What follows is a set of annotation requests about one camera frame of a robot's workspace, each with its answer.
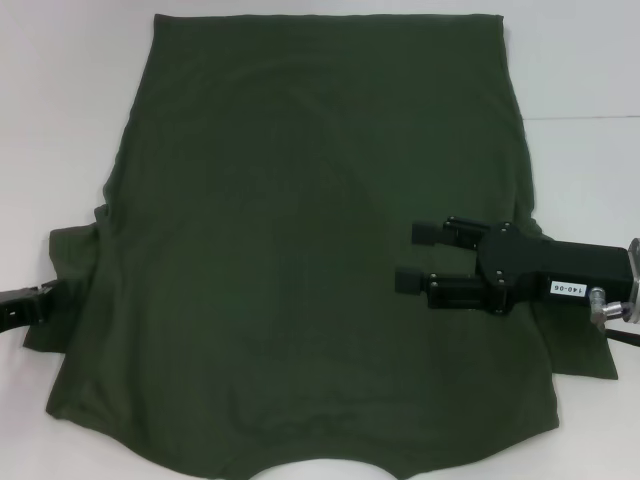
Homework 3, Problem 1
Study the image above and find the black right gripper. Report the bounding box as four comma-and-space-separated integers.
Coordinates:
394, 215, 635, 316

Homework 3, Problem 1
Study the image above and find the dark green shirt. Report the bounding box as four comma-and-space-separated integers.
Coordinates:
22, 13, 619, 480

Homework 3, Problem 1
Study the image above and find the right gripper cable with plugs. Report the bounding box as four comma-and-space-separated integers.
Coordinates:
588, 286, 640, 347

